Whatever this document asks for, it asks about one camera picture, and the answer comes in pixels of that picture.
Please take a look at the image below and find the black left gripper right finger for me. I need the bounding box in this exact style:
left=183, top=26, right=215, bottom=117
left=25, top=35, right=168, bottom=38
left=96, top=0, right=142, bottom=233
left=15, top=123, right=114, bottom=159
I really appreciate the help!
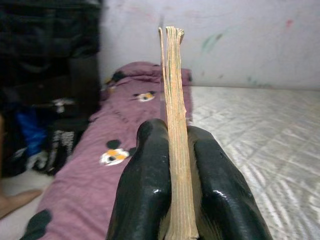
left=187, top=126, right=273, bottom=240

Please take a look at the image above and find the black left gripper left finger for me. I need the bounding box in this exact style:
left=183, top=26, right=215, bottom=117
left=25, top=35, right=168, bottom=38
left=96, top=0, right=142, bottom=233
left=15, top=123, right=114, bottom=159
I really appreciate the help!
left=106, top=118, right=172, bottom=240

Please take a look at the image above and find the purple cartoon print blanket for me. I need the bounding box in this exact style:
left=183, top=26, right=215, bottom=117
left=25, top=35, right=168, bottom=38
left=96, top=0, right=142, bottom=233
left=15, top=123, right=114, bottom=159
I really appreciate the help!
left=19, top=61, right=193, bottom=240

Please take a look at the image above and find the colourful children's book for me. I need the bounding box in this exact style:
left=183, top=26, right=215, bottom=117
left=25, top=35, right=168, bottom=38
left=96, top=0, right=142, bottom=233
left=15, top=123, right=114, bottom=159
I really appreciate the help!
left=157, top=25, right=201, bottom=240

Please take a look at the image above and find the white quilted mattress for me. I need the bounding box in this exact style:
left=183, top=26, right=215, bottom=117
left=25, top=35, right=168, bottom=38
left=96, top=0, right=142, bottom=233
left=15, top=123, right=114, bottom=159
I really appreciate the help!
left=188, top=85, right=320, bottom=240

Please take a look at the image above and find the blue bag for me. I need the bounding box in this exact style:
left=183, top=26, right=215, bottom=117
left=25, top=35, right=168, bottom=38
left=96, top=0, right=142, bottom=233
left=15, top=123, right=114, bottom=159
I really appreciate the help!
left=14, top=107, right=50, bottom=156

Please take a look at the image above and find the dark cabinet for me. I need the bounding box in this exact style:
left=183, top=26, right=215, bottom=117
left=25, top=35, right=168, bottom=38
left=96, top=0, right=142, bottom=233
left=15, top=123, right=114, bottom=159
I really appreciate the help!
left=0, top=0, right=103, bottom=121

